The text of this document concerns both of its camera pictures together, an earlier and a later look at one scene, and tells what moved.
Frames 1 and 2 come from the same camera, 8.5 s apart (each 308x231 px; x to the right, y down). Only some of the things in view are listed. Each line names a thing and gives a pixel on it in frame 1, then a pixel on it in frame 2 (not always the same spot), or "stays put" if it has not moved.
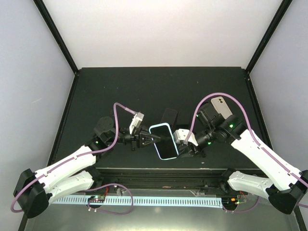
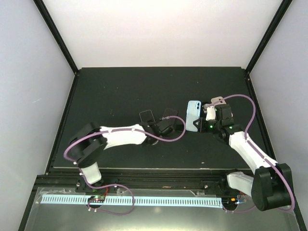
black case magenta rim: [169, 116] stays put
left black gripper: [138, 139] → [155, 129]
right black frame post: [283, 8] stays put
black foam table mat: [159, 118] stays put
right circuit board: [230, 202] stays put
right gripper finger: [186, 153] → [198, 126]
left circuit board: [96, 198] stays put
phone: [166, 147] → [193, 113]
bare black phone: [185, 126] stays put
